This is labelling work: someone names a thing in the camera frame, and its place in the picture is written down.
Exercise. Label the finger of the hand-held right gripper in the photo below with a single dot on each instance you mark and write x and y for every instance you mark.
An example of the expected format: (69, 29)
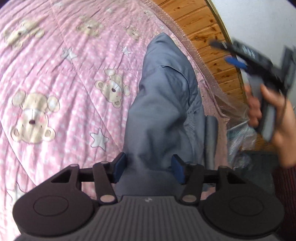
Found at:
(220, 44)
(237, 62)

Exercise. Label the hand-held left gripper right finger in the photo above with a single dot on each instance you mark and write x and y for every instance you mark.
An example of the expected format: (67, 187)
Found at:
(177, 168)

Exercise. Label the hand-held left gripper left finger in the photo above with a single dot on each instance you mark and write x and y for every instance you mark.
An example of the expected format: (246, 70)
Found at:
(120, 163)

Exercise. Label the grey pants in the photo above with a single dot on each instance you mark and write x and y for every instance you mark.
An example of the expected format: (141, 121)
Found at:
(161, 111)

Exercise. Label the person's right forearm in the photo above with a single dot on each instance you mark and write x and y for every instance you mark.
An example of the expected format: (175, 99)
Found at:
(286, 204)

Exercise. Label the yellow wooden baseboard trim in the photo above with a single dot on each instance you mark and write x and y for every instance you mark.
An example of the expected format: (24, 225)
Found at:
(229, 41)

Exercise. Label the translucent mesh net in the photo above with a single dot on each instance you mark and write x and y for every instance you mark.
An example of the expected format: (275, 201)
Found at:
(198, 62)

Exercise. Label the crumpled clear plastic bag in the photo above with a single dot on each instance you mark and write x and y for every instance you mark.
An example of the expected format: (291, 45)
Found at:
(241, 141)

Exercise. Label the pink bear print blanket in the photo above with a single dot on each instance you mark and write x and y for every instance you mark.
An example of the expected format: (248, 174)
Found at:
(57, 92)

